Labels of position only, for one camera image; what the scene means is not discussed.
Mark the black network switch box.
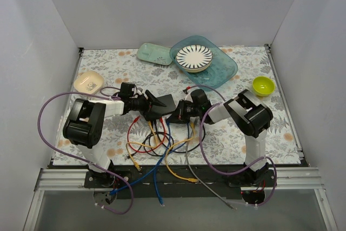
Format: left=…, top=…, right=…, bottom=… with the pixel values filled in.
left=143, top=94, right=176, bottom=121

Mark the grey ethernet cable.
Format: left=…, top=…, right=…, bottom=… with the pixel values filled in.
left=185, top=125, right=238, bottom=210

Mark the aluminium frame rail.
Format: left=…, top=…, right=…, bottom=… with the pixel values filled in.
left=36, top=167, right=324, bottom=190

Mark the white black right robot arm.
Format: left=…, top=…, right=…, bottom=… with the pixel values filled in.
left=168, top=89, right=273, bottom=186

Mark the lime green bowl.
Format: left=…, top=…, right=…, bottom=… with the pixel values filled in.
left=252, top=76, right=275, bottom=97

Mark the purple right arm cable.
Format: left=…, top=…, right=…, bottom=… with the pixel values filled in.
left=183, top=84, right=278, bottom=206

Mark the red ethernet cable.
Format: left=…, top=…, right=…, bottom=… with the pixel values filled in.
left=127, top=116, right=167, bottom=154

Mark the yellow ethernet cable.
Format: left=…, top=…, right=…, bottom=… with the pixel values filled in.
left=125, top=121, right=163, bottom=172
left=165, top=121, right=199, bottom=183

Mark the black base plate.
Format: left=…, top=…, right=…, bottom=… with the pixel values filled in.
left=83, top=164, right=279, bottom=199

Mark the striped white blue plate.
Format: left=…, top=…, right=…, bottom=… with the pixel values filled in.
left=175, top=45, right=214, bottom=70

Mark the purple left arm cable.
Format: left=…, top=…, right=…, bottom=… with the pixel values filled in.
left=37, top=86, right=134, bottom=215

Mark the black cable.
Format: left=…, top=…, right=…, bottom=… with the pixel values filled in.
left=124, top=121, right=206, bottom=160

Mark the teal plastic tray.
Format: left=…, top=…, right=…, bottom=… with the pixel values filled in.
left=169, top=36, right=238, bottom=89

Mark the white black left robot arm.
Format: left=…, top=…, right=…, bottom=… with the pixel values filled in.
left=63, top=82, right=167, bottom=188

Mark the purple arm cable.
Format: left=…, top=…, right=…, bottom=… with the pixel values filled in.
left=37, top=86, right=134, bottom=215
left=183, top=84, right=278, bottom=206

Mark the mint green divided dish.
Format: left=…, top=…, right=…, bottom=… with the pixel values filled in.
left=136, top=43, right=172, bottom=66

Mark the floral table mat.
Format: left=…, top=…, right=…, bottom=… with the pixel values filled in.
left=52, top=46, right=303, bottom=166

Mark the cream square dish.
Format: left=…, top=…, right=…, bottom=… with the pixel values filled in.
left=73, top=71, right=104, bottom=94

